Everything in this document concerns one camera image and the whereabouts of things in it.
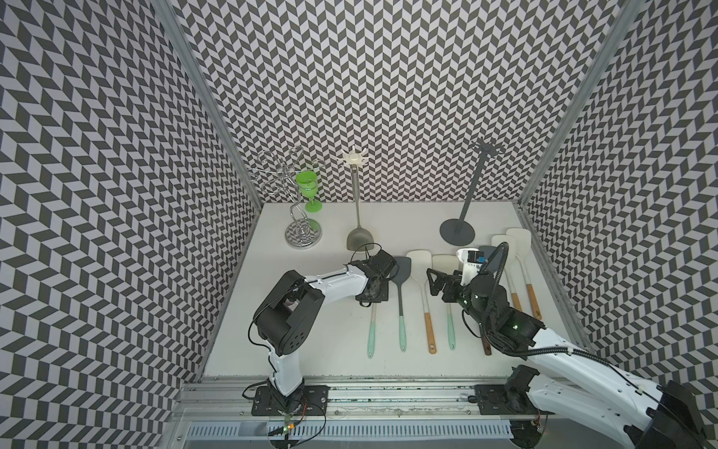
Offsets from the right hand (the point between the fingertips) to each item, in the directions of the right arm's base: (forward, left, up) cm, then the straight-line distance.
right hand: (440, 276), depth 78 cm
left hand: (+2, +18, -17) cm, 25 cm away
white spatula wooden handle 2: (+23, -37, -13) cm, 46 cm away
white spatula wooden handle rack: (+13, +3, -12) cm, 18 cm away
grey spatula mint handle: (+18, -22, -14) cm, 32 cm away
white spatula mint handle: (+12, -6, -12) cm, 18 cm away
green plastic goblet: (+39, +43, +1) cm, 58 cm away
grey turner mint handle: (+1, +11, +2) cm, 11 cm away
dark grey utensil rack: (+28, -15, -15) cm, 36 cm away
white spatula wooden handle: (+22, -32, -13) cm, 41 cm away
